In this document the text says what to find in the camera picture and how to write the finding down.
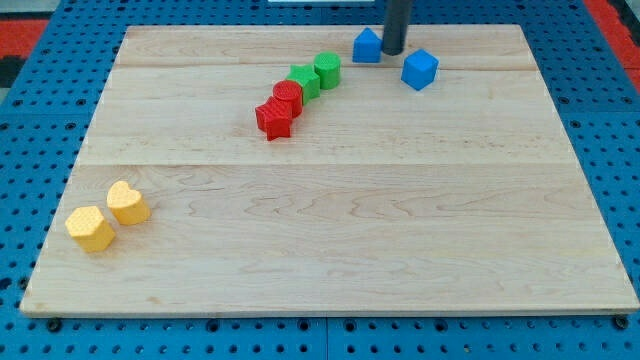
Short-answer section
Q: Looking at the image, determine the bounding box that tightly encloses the blue cube block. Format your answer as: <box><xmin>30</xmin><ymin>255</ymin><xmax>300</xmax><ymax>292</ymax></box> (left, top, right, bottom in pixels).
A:
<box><xmin>401</xmin><ymin>49</ymin><xmax>439</xmax><ymax>91</ymax></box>

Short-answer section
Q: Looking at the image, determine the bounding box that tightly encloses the blue triangle house block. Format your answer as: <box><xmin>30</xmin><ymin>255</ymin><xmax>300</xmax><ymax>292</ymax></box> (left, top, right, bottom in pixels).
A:
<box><xmin>352</xmin><ymin>27</ymin><xmax>382</xmax><ymax>63</ymax></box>

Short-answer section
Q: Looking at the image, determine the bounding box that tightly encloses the red star block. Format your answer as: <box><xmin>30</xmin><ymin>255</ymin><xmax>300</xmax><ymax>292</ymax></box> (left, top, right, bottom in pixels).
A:
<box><xmin>255</xmin><ymin>96</ymin><xmax>293</xmax><ymax>141</ymax></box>

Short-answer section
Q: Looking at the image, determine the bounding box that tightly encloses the red cylinder block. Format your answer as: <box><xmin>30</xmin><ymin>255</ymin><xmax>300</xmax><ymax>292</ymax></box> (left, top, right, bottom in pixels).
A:
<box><xmin>272</xmin><ymin>80</ymin><xmax>303</xmax><ymax>118</ymax></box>

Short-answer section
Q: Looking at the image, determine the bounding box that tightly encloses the green star block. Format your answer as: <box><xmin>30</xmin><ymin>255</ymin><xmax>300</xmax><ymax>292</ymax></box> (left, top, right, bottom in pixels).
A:
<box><xmin>286</xmin><ymin>64</ymin><xmax>320</xmax><ymax>105</ymax></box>

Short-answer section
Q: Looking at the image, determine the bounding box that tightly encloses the green cylinder block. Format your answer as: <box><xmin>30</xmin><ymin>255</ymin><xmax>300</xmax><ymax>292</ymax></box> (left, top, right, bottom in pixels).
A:
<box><xmin>314</xmin><ymin>51</ymin><xmax>341</xmax><ymax>90</ymax></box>

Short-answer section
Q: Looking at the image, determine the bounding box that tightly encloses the light wooden board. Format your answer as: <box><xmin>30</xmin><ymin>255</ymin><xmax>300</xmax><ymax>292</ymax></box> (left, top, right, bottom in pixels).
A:
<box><xmin>20</xmin><ymin>25</ymin><xmax>639</xmax><ymax>318</ymax></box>

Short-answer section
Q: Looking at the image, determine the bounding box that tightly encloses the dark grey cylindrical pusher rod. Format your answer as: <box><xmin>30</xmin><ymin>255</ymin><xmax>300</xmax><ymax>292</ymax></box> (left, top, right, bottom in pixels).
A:
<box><xmin>382</xmin><ymin>0</ymin><xmax>414</xmax><ymax>56</ymax></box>

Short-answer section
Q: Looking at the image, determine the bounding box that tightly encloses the yellow heart block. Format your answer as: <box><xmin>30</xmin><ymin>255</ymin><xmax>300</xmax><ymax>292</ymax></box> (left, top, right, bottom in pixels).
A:
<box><xmin>107</xmin><ymin>181</ymin><xmax>151</xmax><ymax>225</ymax></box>

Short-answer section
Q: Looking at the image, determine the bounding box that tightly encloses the yellow hexagon block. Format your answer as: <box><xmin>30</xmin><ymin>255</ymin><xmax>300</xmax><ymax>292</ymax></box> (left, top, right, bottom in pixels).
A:
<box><xmin>65</xmin><ymin>206</ymin><xmax>116</xmax><ymax>253</ymax></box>

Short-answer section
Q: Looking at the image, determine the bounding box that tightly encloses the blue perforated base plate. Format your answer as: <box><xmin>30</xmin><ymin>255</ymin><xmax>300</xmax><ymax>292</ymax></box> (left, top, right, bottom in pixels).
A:
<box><xmin>1</xmin><ymin>1</ymin><xmax>639</xmax><ymax>359</ymax></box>

